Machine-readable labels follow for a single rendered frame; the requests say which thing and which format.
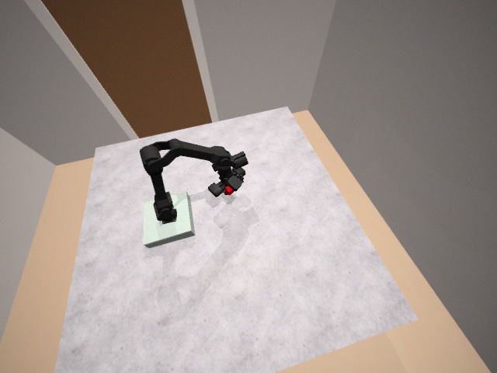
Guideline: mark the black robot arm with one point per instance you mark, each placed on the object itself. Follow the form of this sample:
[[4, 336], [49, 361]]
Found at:
[[154, 164]]

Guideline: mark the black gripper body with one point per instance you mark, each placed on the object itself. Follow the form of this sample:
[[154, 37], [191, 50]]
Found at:
[[217, 190]]

